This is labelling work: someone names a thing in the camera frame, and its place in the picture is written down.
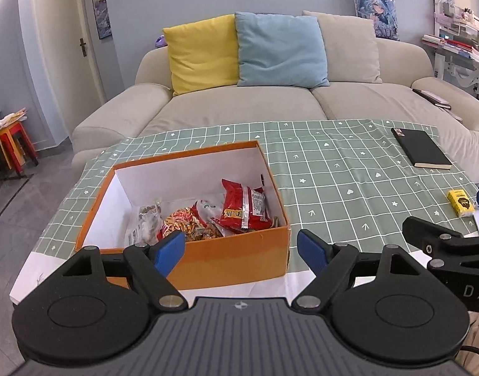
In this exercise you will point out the printed figure pillow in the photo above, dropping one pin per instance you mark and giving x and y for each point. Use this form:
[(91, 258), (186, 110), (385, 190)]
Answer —
[(376, 13)]

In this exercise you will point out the stack of books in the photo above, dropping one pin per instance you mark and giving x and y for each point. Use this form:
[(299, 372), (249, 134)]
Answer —
[(454, 45)]

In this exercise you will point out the beige pillow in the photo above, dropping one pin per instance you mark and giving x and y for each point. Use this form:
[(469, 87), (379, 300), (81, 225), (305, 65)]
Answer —
[(351, 51)]

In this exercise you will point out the wall poster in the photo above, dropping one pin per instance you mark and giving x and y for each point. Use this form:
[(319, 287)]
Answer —
[(100, 8)]

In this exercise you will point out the clear packet with white balls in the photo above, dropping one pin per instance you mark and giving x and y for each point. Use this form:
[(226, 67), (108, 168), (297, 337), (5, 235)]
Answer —
[(145, 223)]

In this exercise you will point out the person's beige pants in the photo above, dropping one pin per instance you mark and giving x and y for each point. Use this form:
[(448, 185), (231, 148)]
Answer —
[(476, 340)]

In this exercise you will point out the white desk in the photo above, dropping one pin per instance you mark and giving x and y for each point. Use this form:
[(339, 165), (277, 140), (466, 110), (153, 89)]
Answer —
[(462, 70)]

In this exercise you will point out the yellow pillow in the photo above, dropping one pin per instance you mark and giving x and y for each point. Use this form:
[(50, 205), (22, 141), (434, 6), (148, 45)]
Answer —
[(202, 53)]

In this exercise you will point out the book on sofa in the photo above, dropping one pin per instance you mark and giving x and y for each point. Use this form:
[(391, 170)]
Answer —
[(433, 98)]

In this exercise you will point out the black notebook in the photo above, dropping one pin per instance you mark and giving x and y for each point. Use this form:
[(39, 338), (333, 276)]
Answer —
[(421, 149)]

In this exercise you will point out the red stool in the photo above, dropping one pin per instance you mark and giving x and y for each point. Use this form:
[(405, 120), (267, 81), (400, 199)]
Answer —
[(18, 147)]

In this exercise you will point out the green checked tablecloth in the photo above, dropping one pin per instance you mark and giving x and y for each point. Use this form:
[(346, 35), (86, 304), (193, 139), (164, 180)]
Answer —
[(341, 172)]

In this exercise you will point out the orange cardboard box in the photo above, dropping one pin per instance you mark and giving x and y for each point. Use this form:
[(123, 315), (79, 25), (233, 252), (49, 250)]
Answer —
[(231, 258)]

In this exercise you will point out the light blue pillow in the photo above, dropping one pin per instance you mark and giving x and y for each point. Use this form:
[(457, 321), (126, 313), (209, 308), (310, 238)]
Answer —
[(282, 49)]

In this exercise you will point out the pile of cloth and papers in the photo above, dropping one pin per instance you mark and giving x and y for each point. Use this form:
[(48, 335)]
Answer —
[(10, 119)]

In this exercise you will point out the beige sofa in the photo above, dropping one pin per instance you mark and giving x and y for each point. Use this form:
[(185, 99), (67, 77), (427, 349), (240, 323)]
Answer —
[(231, 113)]

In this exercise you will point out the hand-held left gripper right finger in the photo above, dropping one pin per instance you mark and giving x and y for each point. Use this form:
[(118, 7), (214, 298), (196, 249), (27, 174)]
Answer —
[(312, 250)]

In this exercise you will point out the brown snack packet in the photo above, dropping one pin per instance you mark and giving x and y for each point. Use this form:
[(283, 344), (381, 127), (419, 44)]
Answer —
[(208, 232)]

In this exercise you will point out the red snack packet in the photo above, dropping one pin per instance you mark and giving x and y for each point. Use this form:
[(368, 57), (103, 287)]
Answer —
[(239, 207)]

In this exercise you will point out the orange striped snack bag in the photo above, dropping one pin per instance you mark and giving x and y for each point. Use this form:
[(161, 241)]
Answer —
[(180, 221)]

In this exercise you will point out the yellow tissue pack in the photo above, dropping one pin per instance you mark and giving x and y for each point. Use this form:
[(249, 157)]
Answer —
[(460, 203)]

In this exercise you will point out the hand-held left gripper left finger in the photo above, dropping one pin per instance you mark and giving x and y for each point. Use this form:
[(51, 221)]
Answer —
[(170, 252)]

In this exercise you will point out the white door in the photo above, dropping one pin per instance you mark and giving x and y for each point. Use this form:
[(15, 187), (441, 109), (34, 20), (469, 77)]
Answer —
[(67, 47)]

